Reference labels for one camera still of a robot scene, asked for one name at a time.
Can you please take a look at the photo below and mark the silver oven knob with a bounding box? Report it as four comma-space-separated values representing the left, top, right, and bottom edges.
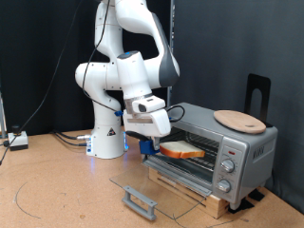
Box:
216, 179, 232, 194
220, 159, 236, 174

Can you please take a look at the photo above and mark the round wooden board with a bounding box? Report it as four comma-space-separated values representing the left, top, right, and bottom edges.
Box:
213, 109, 267, 135

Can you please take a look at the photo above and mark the wire oven rack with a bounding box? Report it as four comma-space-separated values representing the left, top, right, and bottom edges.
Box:
148, 129, 220, 172

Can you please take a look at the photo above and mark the wooden block under oven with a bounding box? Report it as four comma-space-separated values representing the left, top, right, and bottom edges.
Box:
147, 167, 231, 220

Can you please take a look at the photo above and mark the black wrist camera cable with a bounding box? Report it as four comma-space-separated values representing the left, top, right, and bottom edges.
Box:
81, 0, 186, 124

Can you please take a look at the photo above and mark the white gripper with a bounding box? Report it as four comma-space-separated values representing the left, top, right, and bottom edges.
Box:
123, 96, 172, 150

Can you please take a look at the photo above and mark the black foam pad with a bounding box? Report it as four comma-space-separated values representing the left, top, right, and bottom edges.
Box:
227, 198, 255, 215
248, 189, 266, 202

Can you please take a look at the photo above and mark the black metal bookend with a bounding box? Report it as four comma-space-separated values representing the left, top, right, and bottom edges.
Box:
244, 73, 274, 128

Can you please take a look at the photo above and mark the white bread slice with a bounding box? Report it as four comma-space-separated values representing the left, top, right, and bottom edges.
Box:
159, 141, 206, 160

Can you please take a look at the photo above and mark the vertical metal pole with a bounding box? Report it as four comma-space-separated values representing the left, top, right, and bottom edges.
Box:
166, 0, 176, 107

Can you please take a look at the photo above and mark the grey metal frame bar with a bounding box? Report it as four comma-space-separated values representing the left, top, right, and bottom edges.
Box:
0, 91, 7, 140

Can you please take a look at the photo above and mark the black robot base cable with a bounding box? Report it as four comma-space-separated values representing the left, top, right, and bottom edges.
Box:
54, 133, 89, 147
51, 128, 93, 142

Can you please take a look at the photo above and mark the silver toaster oven body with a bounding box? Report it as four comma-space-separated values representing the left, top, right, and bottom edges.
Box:
141, 102, 279, 211

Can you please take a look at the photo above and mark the glass oven door with handle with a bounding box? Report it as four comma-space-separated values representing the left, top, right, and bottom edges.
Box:
109, 160, 213, 221

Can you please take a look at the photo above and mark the long black hanging cable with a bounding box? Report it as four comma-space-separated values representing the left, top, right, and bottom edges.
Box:
0, 0, 84, 165

